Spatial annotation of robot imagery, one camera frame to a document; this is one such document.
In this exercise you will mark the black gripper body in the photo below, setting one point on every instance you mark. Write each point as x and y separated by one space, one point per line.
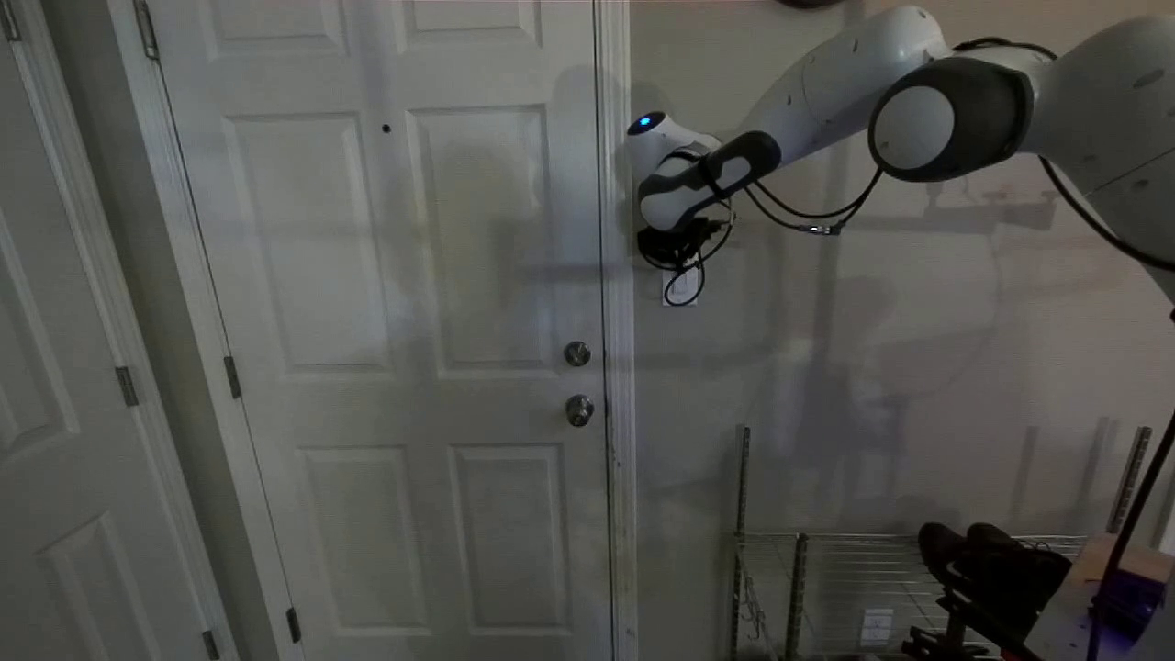
672 245

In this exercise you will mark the white light switch plate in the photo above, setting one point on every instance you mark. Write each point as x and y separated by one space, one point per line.
686 288

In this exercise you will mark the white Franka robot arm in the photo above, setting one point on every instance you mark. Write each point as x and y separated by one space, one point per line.
932 111

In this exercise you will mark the silver deadbolt lock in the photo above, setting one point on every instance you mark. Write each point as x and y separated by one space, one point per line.
577 356

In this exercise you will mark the silver door knob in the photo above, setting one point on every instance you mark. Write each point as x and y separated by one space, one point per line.
577 409

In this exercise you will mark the white panelled entry door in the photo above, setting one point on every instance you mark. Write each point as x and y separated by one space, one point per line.
404 334

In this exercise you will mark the white paper label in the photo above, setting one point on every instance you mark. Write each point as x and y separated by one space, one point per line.
874 627

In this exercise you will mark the dark door hinge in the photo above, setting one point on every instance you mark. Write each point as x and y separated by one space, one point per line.
147 32
290 627
209 643
231 376
125 389

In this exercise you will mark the cardboard box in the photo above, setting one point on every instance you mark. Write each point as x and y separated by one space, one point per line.
1077 609

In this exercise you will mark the white panelled closet door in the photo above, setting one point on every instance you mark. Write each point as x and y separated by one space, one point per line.
75 405

